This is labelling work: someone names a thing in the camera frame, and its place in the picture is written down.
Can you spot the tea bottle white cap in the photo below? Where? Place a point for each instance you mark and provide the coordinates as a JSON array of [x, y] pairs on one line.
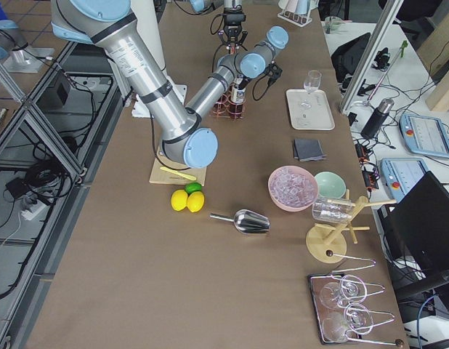
[[237, 98]]

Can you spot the black monitor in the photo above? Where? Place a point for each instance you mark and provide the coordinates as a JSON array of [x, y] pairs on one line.
[[418, 226]]

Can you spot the glass on wooden stand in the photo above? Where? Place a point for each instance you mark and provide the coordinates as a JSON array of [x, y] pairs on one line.
[[335, 210]]

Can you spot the grey folded cloth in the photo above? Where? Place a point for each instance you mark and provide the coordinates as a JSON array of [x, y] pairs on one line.
[[308, 150]]

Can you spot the green lime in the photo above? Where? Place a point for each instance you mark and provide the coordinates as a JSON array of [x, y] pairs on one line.
[[193, 187]]

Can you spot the black thermos bottle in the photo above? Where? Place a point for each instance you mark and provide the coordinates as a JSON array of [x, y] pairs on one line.
[[377, 118]]

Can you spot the yellow plastic knife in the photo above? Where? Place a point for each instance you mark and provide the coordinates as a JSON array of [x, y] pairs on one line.
[[179, 173]]

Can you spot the steel ice scoop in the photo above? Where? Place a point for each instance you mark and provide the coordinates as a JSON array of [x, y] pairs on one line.
[[246, 221]]

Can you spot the blue teach pendant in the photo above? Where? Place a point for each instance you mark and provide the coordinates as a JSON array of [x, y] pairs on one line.
[[401, 174], [424, 135]]

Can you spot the black glass rack tray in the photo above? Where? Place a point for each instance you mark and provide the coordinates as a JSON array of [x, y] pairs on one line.
[[316, 282]]

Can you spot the hanging wine glass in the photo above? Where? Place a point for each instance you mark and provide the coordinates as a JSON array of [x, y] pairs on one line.
[[353, 323], [341, 291]]

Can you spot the wooden cup tree stand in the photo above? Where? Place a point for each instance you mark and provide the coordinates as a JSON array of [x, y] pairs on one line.
[[325, 240]]

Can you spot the pink bowl with ice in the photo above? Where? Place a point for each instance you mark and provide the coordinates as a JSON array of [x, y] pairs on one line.
[[292, 188]]

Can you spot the white rabbit tray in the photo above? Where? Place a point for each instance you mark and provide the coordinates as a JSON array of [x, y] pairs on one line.
[[309, 111]]

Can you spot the copper wire bottle basket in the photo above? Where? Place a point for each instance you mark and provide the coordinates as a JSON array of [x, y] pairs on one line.
[[221, 108]]

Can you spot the wooden cutting board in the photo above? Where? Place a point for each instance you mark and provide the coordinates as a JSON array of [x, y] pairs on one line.
[[158, 176]]

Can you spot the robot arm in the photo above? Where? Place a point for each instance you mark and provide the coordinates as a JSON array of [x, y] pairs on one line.
[[204, 7], [112, 26]]

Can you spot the clear wine glass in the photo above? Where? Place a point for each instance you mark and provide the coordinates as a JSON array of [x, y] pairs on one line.
[[312, 81]]

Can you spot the green bowl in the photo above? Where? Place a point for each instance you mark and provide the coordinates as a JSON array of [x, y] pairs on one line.
[[330, 185]]

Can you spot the white cup rack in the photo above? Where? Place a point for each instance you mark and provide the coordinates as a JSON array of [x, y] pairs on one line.
[[296, 12]]

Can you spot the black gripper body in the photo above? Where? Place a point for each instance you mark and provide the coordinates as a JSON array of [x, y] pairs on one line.
[[232, 31]]

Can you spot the yellow lemon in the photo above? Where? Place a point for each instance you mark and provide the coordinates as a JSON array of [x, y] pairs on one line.
[[195, 201], [178, 200]]

